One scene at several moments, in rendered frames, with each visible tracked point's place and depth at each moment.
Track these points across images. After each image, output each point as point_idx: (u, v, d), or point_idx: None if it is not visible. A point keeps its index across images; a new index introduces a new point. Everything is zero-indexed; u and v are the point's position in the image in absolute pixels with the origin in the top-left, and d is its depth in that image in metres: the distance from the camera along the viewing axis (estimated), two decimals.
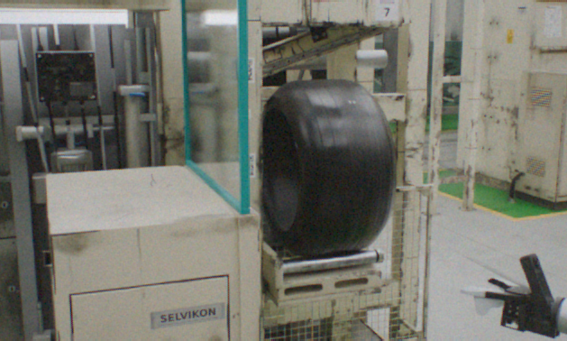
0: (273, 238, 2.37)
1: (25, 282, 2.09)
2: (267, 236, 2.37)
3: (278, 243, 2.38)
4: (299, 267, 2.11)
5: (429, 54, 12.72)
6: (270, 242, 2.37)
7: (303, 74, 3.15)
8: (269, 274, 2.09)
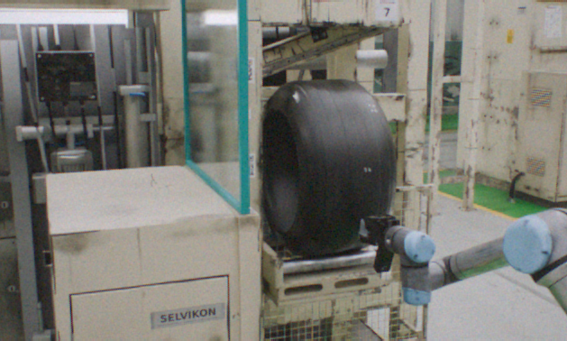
0: None
1: (25, 282, 2.09)
2: None
3: None
4: None
5: (429, 54, 12.72)
6: None
7: (303, 74, 3.15)
8: (269, 274, 2.09)
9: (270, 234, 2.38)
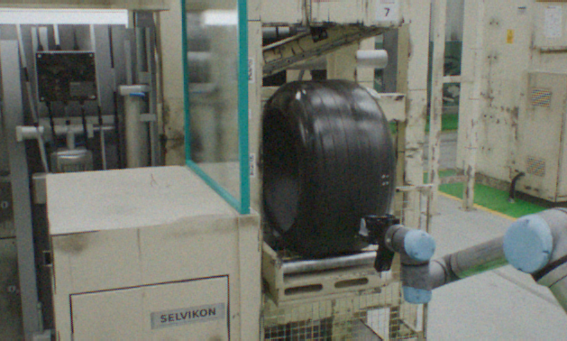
0: (270, 233, 2.40)
1: (25, 282, 2.09)
2: (264, 235, 2.40)
3: None
4: (297, 258, 2.13)
5: (429, 54, 12.72)
6: (269, 234, 2.38)
7: (303, 74, 3.15)
8: (269, 274, 2.09)
9: (271, 245, 2.38)
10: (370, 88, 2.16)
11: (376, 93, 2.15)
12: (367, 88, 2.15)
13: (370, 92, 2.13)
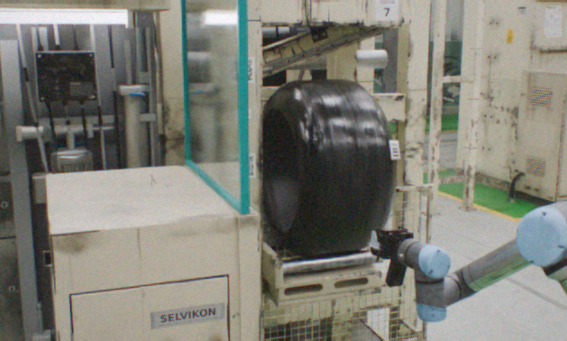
0: (273, 241, 2.37)
1: (25, 282, 2.09)
2: (268, 239, 2.37)
3: (278, 244, 2.39)
4: (299, 270, 2.11)
5: (429, 54, 12.72)
6: (270, 244, 2.37)
7: (303, 74, 3.15)
8: (269, 274, 2.09)
9: None
10: (393, 142, 2.04)
11: (397, 149, 2.05)
12: (390, 144, 2.03)
13: (390, 152, 2.02)
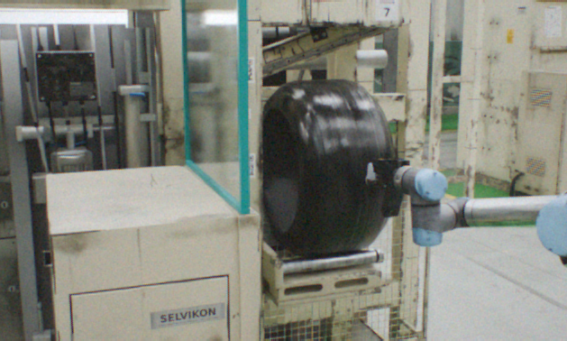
0: (273, 240, 2.37)
1: (25, 282, 2.09)
2: (267, 238, 2.37)
3: (278, 244, 2.39)
4: (299, 269, 2.11)
5: (429, 54, 12.72)
6: (270, 243, 2.37)
7: (303, 74, 3.15)
8: (269, 274, 2.09)
9: None
10: None
11: None
12: None
13: None
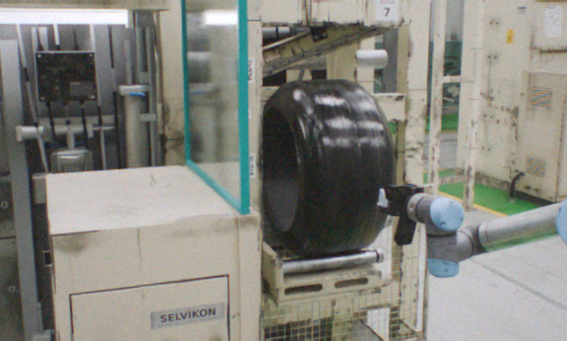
0: (271, 245, 2.40)
1: (25, 282, 2.09)
2: (267, 246, 2.38)
3: None
4: None
5: (429, 54, 12.72)
6: None
7: (303, 74, 3.15)
8: (269, 274, 2.09)
9: (269, 233, 2.40)
10: (391, 215, 2.08)
11: (393, 218, 2.10)
12: (388, 218, 2.08)
13: (385, 224, 2.09)
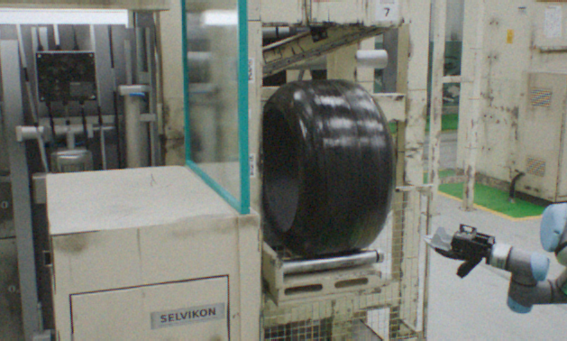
0: (271, 245, 2.39)
1: (25, 282, 2.09)
2: (267, 246, 2.38)
3: None
4: None
5: (429, 54, 12.72)
6: None
7: (303, 74, 3.15)
8: (269, 274, 2.09)
9: (269, 233, 2.40)
10: (389, 214, 2.09)
11: (389, 216, 2.11)
12: (387, 218, 2.08)
13: (384, 225, 2.10)
